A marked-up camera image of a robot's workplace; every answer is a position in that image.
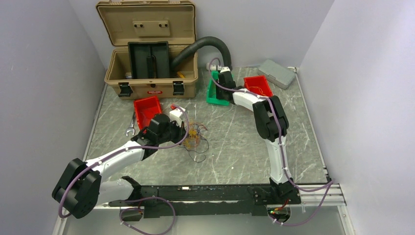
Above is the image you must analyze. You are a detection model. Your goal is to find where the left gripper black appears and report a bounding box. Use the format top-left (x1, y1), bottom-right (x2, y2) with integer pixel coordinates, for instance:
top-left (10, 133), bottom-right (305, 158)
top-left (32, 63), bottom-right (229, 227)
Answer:
top-left (157, 118), bottom-right (189, 145)

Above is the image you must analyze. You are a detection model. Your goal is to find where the colourful wire bundle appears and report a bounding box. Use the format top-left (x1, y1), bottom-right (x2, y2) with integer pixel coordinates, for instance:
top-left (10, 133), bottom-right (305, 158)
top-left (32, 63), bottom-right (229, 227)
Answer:
top-left (180, 121), bottom-right (210, 153)

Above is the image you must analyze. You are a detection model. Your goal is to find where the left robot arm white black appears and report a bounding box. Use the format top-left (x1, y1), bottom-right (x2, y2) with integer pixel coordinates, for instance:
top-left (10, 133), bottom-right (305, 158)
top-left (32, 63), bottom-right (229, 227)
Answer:
top-left (51, 111), bottom-right (189, 218)

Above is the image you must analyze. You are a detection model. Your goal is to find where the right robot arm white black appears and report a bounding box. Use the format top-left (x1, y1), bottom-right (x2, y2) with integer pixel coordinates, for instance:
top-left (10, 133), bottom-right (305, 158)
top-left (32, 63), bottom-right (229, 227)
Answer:
top-left (213, 70), bottom-right (301, 204)

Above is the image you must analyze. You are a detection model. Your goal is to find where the white pipe fitting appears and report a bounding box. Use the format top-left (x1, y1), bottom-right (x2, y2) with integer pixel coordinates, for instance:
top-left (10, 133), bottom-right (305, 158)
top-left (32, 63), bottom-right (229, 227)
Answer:
top-left (206, 63), bottom-right (222, 71)

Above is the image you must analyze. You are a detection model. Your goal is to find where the green plastic bin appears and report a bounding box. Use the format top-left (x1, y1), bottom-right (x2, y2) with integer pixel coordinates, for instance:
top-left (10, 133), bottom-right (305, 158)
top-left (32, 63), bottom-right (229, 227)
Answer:
top-left (206, 71), bottom-right (230, 106)

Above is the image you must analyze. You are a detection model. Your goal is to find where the red plastic bin right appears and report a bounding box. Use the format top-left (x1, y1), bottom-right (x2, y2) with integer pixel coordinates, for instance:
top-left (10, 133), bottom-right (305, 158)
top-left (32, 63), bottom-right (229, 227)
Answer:
top-left (244, 75), bottom-right (274, 97)

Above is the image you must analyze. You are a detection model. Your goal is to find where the red plastic bin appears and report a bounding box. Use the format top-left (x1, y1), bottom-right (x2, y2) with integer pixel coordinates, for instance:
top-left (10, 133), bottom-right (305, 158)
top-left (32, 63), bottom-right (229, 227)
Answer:
top-left (133, 96), bottom-right (162, 130)
top-left (244, 75), bottom-right (274, 97)

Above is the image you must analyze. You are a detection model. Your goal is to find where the red plastic bin left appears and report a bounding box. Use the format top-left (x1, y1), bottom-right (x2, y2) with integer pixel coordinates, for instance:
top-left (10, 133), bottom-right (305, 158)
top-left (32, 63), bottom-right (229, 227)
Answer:
top-left (133, 96), bottom-right (162, 130)

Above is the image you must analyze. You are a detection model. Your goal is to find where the silver wrench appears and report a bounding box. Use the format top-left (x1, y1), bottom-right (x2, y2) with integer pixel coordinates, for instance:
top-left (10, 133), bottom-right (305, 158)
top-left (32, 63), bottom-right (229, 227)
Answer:
top-left (125, 112), bottom-right (136, 137)

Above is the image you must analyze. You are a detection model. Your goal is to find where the grey plastic case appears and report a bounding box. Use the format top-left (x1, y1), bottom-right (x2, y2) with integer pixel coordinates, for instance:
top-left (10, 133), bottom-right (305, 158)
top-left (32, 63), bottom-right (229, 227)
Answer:
top-left (257, 59), bottom-right (296, 90)

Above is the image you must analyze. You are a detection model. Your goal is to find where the black toolbox tray insert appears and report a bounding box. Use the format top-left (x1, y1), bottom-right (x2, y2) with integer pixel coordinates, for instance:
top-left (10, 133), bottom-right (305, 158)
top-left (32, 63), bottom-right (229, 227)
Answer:
top-left (128, 41), bottom-right (170, 79)

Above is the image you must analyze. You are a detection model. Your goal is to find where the tan plastic toolbox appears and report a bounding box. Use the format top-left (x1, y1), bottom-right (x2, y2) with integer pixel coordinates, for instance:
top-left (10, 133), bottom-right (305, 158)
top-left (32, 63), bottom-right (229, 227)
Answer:
top-left (96, 0), bottom-right (198, 100)

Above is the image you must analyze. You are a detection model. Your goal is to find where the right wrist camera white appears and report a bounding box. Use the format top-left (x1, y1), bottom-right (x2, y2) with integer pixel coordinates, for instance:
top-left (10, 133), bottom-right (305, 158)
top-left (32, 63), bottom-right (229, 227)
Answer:
top-left (218, 67), bottom-right (231, 74)

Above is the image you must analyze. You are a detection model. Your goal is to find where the black corrugated hose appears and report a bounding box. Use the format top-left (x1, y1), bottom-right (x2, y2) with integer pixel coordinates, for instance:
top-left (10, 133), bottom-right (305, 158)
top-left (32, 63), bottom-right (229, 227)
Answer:
top-left (171, 36), bottom-right (233, 71)

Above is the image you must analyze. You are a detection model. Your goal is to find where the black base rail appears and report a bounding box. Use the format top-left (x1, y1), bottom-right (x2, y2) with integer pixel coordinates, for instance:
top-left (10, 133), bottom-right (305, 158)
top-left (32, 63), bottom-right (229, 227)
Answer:
top-left (109, 183), bottom-right (297, 218)

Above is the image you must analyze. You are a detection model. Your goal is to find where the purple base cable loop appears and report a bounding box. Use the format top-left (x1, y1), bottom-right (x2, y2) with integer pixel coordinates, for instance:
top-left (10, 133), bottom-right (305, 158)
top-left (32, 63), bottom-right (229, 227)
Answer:
top-left (119, 196), bottom-right (176, 235)

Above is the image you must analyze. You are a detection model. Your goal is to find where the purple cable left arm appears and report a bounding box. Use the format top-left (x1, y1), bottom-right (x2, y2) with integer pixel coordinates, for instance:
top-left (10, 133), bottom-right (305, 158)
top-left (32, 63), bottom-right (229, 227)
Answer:
top-left (58, 104), bottom-right (190, 219)

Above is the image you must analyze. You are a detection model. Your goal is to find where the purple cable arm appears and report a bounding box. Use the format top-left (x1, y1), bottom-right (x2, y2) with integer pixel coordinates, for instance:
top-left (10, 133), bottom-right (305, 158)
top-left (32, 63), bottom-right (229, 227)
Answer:
top-left (208, 57), bottom-right (335, 228)
top-left (58, 104), bottom-right (190, 219)

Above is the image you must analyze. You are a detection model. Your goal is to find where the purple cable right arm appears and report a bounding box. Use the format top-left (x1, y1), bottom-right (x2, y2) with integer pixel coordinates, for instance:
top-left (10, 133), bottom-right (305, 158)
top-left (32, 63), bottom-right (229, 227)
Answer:
top-left (208, 57), bottom-right (335, 228)

